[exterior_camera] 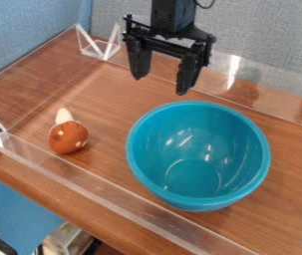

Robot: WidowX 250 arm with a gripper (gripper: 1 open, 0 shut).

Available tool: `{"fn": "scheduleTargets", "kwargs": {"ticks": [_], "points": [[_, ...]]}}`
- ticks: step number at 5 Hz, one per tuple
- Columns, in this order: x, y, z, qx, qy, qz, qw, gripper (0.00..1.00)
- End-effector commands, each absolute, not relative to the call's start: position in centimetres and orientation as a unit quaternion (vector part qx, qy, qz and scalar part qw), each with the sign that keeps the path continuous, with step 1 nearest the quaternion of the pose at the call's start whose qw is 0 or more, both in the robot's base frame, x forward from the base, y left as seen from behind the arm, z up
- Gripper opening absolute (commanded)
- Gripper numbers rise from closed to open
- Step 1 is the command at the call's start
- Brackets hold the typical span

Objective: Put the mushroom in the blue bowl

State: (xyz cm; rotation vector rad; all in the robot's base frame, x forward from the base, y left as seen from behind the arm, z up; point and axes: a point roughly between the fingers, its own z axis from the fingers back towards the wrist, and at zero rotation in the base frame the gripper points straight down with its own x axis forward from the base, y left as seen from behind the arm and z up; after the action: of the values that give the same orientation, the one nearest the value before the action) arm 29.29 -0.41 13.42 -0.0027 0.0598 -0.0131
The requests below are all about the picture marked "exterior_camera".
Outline blue plastic bowl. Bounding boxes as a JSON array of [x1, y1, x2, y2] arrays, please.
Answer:
[[125, 101, 271, 212]]

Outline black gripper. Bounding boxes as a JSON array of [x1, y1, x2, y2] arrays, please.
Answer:
[[122, 14, 216, 96]]

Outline clear acrylic back barrier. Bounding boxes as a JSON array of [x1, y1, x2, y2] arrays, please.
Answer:
[[108, 46, 302, 132]]

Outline metal table leg frame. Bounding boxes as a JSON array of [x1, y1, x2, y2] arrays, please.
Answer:
[[32, 222, 93, 255]]

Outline clear acrylic corner bracket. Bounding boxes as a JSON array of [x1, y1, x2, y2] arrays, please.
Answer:
[[74, 24, 121, 61]]

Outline clear acrylic front barrier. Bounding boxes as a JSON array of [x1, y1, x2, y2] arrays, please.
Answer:
[[0, 132, 256, 255]]

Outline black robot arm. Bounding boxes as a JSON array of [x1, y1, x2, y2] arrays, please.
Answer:
[[122, 0, 216, 96]]

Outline clear acrylic barrier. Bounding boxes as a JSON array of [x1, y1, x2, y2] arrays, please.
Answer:
[[0, 132, 256, 255], [108, 46, 302, 132]]

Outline brown toy mushroom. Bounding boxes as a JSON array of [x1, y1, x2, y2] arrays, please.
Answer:
[[48, 108, 88, 154]]

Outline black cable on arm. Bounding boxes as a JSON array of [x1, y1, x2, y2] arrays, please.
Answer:
[[191, 0, 216, 10]]

